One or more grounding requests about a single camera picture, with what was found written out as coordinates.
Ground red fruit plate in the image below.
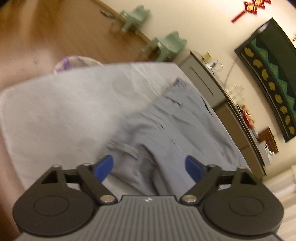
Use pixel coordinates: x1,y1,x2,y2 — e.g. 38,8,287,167
240,105,253,127

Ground brown wooden lattice board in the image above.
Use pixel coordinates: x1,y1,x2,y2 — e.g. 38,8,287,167
258,127,279,154

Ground green plastic chair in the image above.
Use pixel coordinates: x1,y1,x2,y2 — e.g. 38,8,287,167
141,31,188,62
119,5,151,33

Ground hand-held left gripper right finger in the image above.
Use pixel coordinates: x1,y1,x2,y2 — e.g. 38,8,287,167
180,156,264,205

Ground grey wall cable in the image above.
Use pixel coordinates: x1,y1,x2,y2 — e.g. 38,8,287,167
223,59,237,84

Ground clear glass cup set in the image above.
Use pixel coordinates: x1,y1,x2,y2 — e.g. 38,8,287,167
225,83,244,100

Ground dark wall hanging gold shapes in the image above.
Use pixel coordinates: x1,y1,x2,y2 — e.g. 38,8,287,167
234,17,296,142

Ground grey organizer box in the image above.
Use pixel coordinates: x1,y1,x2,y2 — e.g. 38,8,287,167
259,141,274,166

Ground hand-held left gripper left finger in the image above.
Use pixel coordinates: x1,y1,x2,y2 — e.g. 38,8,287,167
35,155,117,205

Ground purple lined waste basket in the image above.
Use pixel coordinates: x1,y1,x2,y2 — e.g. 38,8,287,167
54,56,102,72

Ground white curtain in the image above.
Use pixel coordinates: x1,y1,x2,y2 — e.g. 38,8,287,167
261,166,296,234

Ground grey pants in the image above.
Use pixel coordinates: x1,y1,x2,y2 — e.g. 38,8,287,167
106,77,252,197

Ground long grey brown sideboard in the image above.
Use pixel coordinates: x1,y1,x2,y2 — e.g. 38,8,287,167
179,50,266,176

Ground red hanging ornament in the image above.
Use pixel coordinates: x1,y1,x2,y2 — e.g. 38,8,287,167
231,0,272,23

